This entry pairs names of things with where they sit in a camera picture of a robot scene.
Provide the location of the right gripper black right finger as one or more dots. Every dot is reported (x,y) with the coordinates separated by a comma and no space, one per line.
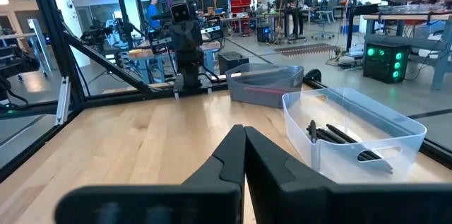
(335,206)

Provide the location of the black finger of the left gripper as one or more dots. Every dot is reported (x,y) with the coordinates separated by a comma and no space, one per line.
(178,36)
(194,36)

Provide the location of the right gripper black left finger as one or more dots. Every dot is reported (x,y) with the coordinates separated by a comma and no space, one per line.
(159,206)

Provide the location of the black pen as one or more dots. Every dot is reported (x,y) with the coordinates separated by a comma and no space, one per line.
(312,130)
(330,136)
(340,133)
(319,140)

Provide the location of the pink-red pencil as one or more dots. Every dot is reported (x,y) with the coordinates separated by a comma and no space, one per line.
(265,90)

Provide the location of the red tool cabinet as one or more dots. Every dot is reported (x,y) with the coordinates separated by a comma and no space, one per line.
(240,6)

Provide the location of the clear plastic bin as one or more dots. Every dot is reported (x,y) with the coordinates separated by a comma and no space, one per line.
(335,167)

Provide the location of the wooden workstation table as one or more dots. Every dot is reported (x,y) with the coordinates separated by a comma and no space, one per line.
(141,53)

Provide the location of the small black floor box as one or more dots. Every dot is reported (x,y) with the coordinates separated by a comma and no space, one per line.
(233,62)

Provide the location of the smoky grey plastic bin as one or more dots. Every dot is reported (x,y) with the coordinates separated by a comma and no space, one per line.
(247,75)

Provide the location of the striped floor mat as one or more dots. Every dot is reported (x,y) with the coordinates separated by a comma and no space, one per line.
(303,49)

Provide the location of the grey office chair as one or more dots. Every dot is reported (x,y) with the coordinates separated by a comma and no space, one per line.
(323,15)

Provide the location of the black computer with green fans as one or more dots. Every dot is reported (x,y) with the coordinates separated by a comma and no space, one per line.
(385,72)

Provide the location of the grey-blue workbench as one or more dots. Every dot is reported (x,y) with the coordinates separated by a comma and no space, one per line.
(443,58)

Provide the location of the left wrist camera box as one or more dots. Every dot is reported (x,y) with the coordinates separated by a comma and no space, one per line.
(181,12)

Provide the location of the silver frame bracket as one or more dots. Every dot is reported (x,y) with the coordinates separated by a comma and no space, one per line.
(63,100)

